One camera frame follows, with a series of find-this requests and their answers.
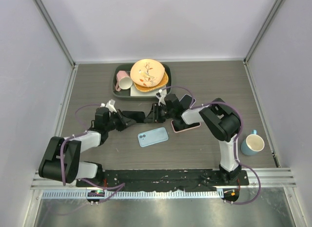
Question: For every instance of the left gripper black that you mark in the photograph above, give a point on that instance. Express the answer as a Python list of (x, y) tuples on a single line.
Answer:
[(125, 122)]

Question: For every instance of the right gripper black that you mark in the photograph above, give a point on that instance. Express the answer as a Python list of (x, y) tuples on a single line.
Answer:
[(156, 118)]

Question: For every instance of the green phone black screen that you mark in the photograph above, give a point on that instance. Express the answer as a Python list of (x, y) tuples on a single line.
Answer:
[(137, 116)]

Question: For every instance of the pink phone case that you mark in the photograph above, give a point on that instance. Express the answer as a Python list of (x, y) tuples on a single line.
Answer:
[(187, 129)]

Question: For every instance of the light blue phone case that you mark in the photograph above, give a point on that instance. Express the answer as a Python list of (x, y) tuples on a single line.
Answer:
[(152, 137)]

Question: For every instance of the white phone black screen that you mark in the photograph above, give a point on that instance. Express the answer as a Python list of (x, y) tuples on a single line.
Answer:
[(185, 125)]

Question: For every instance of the lilac phone case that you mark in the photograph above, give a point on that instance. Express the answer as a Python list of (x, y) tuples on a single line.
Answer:
[(193, 102)]

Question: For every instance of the blue phone black screen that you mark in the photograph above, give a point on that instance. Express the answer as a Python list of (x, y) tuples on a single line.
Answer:
[(185, 101)]

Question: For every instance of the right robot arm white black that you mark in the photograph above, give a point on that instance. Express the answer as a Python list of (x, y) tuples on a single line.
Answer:
[(222, 120)]

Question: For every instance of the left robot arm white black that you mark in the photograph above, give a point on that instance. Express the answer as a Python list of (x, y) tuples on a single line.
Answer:
[(61, 161)]

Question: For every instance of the white square plate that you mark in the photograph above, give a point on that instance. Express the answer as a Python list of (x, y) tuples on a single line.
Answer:
[(134, 92)]

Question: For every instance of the pink mug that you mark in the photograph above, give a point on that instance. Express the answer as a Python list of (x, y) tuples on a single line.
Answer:
[(124, 81)]

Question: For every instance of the peach floral plate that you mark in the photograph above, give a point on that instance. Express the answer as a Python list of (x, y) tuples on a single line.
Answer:
[(147, 72)]

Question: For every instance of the light blue cup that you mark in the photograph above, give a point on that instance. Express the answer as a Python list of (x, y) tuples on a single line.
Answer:
[(252, 144)]

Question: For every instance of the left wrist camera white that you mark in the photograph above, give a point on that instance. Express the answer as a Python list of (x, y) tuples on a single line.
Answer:
[(110, 105)]

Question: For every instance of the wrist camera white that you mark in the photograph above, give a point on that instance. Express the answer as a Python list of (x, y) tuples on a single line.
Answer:
[(110, 105), (161, 94)]

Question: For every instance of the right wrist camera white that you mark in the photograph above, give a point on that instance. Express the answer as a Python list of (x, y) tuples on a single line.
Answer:
[(161, 94)]

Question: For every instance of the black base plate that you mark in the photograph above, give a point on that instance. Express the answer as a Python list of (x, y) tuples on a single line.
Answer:
[(165, 180)]

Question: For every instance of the white slotted cable duct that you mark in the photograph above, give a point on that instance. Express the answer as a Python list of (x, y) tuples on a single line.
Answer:
[(92, 194)]

